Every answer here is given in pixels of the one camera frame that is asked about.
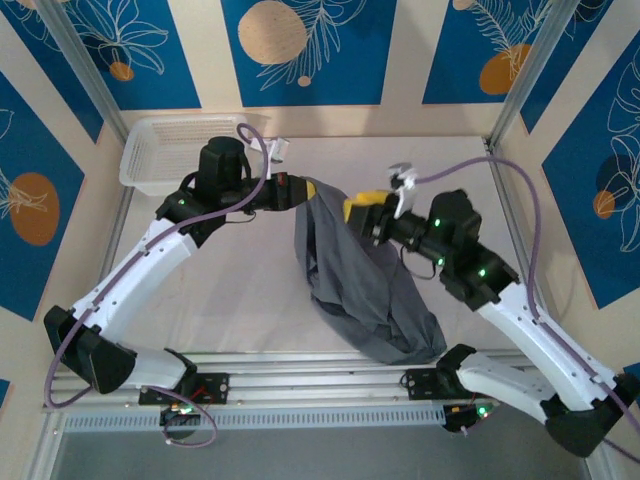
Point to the grey t-shirt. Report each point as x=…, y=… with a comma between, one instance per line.
x=350, y=280

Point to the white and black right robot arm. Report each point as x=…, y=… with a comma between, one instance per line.
x=520, y=325

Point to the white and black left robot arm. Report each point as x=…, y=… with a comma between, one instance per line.
x=150, y=270

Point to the white perforated plastic basket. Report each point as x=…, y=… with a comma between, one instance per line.
x=150, y=165

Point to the right controller board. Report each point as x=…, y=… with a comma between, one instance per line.
x=460, y=417

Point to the controller board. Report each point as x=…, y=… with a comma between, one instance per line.
x=460, y=417
x=180, y=414

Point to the left controller board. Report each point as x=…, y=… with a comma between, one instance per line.
x=180, y=414

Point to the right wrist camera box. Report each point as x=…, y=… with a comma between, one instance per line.
x=405, y=195

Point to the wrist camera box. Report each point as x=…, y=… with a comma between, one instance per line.
x=280, y=149
x=405, y=195

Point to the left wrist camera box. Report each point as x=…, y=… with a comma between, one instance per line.
x=280, y=149

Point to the aluminium side rail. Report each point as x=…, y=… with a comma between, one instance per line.
x=506, y=200
x=116, y=230

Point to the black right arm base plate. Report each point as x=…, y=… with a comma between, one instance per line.
x=417, y=385

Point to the aluminium frame post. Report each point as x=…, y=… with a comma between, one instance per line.
x=82, y=65
x=532, y=67

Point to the aluminium base rail beams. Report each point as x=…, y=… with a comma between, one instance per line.
x=310, y=380

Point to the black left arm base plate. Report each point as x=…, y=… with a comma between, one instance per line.
x=215, y=387

